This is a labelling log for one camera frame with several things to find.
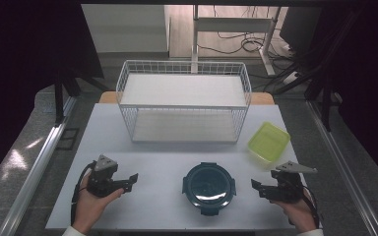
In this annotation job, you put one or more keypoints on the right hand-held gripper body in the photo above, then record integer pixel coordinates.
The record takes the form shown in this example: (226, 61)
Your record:
(287, 190)

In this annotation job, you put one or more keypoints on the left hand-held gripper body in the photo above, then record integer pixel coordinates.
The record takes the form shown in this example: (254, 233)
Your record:
(102, 183)

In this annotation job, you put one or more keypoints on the green plastic container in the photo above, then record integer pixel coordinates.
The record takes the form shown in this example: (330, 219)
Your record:
(269, 141)

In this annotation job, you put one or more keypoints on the person's left hand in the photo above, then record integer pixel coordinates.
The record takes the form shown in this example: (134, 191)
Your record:
(90, 206)

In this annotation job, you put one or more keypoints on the person's right hand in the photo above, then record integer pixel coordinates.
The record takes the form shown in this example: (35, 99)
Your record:
(300, 213)

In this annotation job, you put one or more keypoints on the dark blue round lid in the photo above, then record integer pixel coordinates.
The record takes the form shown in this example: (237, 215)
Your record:
(209, 188)

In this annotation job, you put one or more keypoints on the wooden table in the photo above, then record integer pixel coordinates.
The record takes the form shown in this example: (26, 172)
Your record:
(106, 97)

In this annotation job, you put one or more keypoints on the black stand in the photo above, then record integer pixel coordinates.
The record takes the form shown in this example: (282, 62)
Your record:
(59, 98)
(325, 105)

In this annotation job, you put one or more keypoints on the white power strip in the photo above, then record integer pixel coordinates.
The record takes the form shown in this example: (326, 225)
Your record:
(290, 78)

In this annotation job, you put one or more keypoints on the dark curtain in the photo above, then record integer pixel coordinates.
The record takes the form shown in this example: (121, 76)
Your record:
(19, 65)
(370, 82)

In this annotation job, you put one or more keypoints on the white cabinet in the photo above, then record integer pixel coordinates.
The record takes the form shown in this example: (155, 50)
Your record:
(126, 28)

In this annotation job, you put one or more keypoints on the metal rail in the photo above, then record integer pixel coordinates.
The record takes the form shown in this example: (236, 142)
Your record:
(341, 164)
(36, 170)

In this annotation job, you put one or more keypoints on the white desk frame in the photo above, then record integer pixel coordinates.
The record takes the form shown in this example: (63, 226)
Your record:
(233, 24)

